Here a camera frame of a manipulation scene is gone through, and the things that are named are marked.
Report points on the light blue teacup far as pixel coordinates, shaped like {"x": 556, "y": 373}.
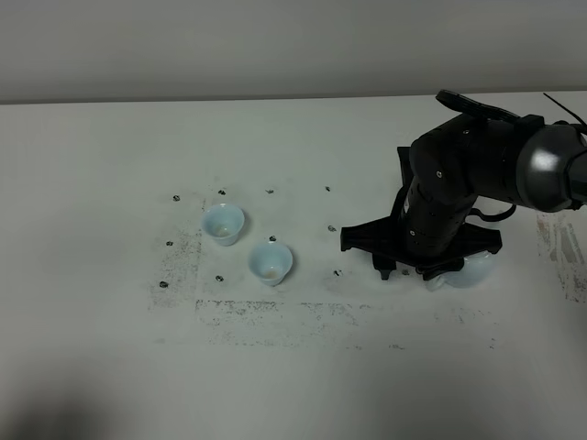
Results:
{"x": 223, "y": 223}

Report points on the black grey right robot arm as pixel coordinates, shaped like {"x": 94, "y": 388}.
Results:
{"x": 550, "y": 173}

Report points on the light blue porcelain teapot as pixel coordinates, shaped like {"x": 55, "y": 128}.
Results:
{"x": 476, "y": 268}

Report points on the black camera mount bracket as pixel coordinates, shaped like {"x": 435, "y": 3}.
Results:
{"x": 477, "y": 107}

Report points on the light blue teacup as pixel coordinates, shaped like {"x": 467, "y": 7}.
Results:
{"x": 270, "y": 262}
{"x": 223, "y": 223}

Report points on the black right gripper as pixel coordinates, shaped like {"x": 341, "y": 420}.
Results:
{"x": 423, "y": 233}

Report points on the light blue teacup near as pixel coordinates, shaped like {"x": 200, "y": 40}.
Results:
{"x": 270, "y": 262}

